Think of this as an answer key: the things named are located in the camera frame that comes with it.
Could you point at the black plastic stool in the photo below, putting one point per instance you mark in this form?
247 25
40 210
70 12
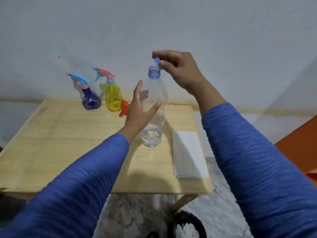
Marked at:
10 208

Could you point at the person's right hand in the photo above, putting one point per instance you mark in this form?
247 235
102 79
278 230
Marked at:
184 69

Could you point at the black mesh basket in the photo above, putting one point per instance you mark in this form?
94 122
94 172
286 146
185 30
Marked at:
171 228

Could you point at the orange plastic funnel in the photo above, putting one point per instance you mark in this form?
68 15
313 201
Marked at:
123 106

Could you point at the orange furniture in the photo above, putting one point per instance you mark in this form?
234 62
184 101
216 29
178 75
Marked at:
299 148

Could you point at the purple spray bottle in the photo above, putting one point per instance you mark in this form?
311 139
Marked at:
91 101

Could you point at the clear plastic water bottle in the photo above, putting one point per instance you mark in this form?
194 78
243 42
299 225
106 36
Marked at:
154 91

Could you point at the person's right forearm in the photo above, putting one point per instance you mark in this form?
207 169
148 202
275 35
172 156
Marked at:
262 158

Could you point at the person's left forearm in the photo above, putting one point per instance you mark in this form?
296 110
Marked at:
69 190

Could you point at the yellow spray bottle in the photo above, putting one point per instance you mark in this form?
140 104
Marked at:
112 99

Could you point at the white paper sheet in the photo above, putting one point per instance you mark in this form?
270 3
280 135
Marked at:
189 156

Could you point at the crumpled white paper waste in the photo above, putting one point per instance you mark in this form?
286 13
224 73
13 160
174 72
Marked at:
184 231

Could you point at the person's left hand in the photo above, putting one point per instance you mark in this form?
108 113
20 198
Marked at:
137 116

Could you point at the blue bottle cap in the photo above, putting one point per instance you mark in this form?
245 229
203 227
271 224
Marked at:
156 62

